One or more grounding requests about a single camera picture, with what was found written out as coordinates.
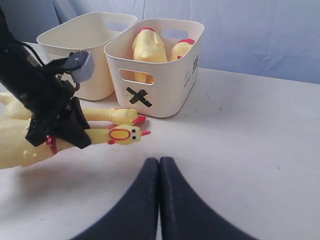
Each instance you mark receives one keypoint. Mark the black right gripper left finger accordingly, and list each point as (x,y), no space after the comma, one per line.
(135,215)

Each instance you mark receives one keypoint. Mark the cream bin marked O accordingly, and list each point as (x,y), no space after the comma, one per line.
(81,41)

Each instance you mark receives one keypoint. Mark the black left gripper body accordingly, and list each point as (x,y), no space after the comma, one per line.
(33,85)

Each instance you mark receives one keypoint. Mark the white backdrop curtain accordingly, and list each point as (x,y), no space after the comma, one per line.
(271,38)

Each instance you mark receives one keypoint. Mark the cream bin marked X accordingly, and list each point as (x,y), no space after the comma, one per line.
(154,89)

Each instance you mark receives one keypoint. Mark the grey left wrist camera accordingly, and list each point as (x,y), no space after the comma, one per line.
(80,66)

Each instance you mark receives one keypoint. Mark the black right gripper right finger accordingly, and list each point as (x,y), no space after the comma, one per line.
(184,215)

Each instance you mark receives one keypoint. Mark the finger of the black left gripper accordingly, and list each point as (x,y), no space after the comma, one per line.
(39,130)
(70,125)

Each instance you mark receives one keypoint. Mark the small yellow rubber chicken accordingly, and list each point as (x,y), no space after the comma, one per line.
(181,48)

